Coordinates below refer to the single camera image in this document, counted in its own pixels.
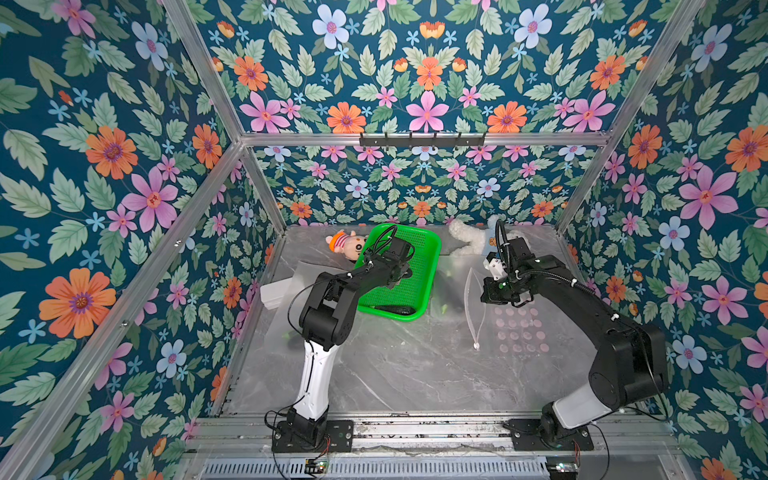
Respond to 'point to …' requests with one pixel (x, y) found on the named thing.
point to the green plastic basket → (418, 291)
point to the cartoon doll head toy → (349, 245)
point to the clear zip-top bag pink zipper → (476, 344)
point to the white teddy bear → (475, 236)
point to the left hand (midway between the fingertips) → (403, 267)
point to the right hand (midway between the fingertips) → (489, 293)
